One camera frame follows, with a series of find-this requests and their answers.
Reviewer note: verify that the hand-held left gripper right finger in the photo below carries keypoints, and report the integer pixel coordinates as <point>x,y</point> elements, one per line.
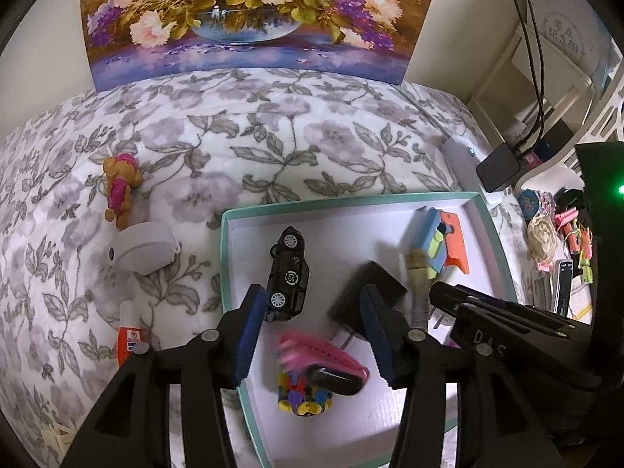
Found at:
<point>378,336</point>

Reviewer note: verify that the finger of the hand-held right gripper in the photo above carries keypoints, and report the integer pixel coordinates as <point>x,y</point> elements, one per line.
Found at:
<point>487,304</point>
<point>536,356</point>

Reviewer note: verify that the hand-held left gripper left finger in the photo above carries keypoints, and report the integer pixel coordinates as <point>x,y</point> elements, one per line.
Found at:
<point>248,331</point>

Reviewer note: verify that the black power adapter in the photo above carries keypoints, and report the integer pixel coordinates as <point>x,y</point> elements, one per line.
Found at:
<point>351,302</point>

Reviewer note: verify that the pink wristband watch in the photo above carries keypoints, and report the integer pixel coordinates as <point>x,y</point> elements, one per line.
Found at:
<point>331,351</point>

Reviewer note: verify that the patterned stick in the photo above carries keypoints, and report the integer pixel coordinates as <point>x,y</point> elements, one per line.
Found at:
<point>418,297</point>

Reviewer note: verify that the colourful block toy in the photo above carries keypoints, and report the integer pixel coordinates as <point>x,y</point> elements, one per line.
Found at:
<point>302,397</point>

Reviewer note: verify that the teal cardboard box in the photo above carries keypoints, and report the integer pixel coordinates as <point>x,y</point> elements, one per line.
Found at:
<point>341,234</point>

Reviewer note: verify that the pile of colourful clips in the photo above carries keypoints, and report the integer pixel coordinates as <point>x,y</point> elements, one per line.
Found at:
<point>575,239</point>

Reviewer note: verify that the white charger plug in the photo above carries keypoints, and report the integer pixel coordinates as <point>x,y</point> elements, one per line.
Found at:
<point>441,321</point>

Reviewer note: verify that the black rectangular case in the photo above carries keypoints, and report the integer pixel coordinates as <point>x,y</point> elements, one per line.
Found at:
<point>563,287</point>

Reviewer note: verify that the beige twine bundle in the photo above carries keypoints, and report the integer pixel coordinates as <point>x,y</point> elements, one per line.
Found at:
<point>541,239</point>

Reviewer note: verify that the black toy car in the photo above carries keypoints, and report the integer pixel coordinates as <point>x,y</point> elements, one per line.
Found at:
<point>287,273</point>

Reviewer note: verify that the blue printed tape roll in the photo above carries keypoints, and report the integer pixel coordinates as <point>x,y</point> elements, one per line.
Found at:
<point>530,202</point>

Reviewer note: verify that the orange label glue bottle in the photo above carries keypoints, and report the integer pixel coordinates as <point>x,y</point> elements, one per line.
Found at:
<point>129,336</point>

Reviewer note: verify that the white lattice basket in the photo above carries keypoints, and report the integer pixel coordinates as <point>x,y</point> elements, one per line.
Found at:
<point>609,122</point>

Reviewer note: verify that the white round device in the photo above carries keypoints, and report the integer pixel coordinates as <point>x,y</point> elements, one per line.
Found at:
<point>146,248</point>

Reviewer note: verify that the black box device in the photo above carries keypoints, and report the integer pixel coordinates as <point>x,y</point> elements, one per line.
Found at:
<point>499,168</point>

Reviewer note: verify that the white power strip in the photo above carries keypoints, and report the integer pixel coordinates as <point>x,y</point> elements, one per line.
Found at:
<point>458,156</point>

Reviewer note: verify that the grey floral blanket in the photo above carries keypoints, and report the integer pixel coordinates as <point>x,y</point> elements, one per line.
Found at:
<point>195,156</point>

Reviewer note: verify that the white shelf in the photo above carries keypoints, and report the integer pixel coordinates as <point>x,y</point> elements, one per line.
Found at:
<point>560,73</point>

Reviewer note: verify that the pink dog toy figure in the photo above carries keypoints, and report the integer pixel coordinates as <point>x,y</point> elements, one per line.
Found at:
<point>119,185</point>

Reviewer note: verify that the pale box with round seal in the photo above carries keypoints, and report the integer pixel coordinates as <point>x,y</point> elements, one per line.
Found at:
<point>570,24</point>

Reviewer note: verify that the flower painting poster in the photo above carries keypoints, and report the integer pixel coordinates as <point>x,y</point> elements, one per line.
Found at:
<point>243,9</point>

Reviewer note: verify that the cream plastic frame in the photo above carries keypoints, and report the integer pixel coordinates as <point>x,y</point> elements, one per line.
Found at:
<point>56,436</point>

